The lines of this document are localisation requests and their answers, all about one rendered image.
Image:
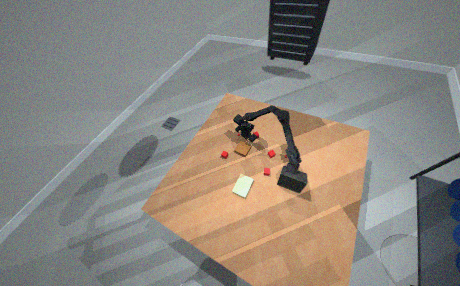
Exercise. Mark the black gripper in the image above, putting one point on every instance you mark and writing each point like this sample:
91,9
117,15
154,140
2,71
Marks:
246,133

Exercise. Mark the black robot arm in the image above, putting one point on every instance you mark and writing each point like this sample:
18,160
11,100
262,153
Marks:
284,117

